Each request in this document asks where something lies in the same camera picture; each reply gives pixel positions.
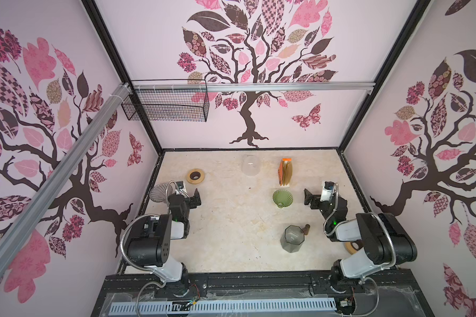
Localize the wooden dripper ring stand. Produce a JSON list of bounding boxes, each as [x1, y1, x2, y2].
[[186, 169, 205, 184]]

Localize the brown paper filter stack holder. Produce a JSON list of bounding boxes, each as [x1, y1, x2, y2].
[[278, 158, 293, 186]]

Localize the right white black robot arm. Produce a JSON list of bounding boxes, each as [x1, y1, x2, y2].
[[304, 183, 417, 293]]

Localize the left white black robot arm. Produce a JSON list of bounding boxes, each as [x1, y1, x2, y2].
[[119, 190, 202, 289]]

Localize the grey ribbed glass dripper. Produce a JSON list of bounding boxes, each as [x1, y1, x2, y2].
[[148, 181, 176, 204]]

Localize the grey glass server with knob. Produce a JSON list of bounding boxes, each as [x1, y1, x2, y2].
[[280, 224, 311, 253]]

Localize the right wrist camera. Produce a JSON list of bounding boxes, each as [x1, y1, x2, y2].
[[320, 181, 338, 202]]

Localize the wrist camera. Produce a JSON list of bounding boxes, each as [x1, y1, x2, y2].
[[176, 181, 186, 195], [320, 181, 338, 202]]

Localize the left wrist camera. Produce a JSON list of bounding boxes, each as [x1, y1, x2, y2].
[[176, 181, 186, 195]]

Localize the right arm metal conduit cable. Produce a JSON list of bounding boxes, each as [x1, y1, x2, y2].
[[364, 211, 397, 274]]

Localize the black wire basket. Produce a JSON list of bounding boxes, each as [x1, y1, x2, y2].
[[122, 79, 210, 122]]

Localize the white slotted cable duct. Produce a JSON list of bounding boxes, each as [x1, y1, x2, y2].
[[108, 298, 337, 316]]

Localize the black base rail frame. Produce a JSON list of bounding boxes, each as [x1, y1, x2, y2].
[[92, 269, 433, 316]]

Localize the aluminium rail back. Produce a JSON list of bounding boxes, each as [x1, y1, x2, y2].
[[132, 81, 376, 92]]

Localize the aluminium rail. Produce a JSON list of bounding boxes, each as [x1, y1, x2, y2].
[[132, 81, 376, 92], [0, 83, 132, 278]]

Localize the aluminium rail left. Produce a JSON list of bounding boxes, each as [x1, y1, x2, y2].
[[0, 83, 132, 278]]

